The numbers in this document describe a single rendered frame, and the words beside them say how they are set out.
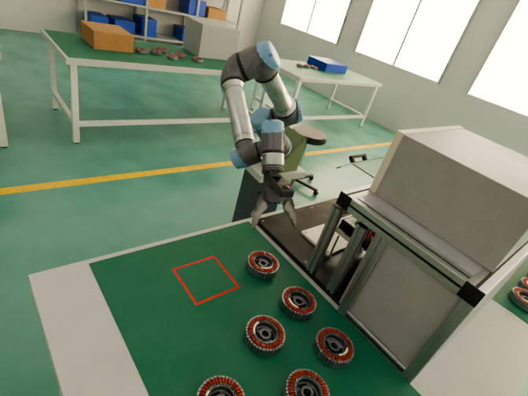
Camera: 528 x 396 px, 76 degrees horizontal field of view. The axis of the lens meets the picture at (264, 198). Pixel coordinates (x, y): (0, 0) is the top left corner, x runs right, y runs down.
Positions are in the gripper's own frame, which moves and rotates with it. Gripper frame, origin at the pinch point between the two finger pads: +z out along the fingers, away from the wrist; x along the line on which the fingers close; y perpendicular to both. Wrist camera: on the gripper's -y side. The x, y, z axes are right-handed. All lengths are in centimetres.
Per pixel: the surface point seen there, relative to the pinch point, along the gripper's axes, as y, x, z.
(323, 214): 34, -40, -5
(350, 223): 4.4, -32.7, -1.3
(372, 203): -19.2, -22.9, -8.0
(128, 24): 532, 41, -340
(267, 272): 5.4, 0.4, 14.6
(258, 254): 12.1, 0.8, 9.6
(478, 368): -25, -58, 43
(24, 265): 122, 93, 23
